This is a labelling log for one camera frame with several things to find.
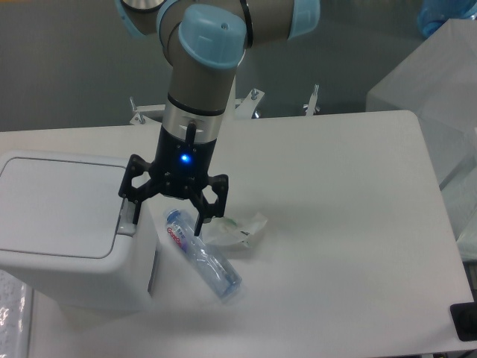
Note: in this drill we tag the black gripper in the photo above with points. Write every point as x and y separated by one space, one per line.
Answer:
177 165

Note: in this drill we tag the white push-lid trash can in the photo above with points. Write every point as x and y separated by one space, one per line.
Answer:
67 233

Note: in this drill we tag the silver blue-capped robot arm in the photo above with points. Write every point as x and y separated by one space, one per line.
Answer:
204 42

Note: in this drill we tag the crumpled clear plastic wrapper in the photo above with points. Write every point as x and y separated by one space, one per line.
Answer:
230 233

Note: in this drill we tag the clear plastic water bottle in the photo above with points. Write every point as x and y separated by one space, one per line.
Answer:
214 268

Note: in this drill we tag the silver wing-nut table clamp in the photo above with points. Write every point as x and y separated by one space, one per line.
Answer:
312 108

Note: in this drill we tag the clear plastic sheet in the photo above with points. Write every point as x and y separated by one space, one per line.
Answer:
16 313

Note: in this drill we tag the translucent white storage box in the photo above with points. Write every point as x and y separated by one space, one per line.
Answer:
437 82

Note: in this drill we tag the black device at table edge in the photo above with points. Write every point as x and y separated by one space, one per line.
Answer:
464 319

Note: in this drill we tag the white left table bracket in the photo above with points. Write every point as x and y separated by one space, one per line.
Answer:
146 114

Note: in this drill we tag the white table bracket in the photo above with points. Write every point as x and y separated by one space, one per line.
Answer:
248 107
146 114

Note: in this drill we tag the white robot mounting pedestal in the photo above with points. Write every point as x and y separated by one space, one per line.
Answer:
230 112

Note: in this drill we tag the white middle table bracket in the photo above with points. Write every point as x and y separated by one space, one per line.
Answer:
248 107

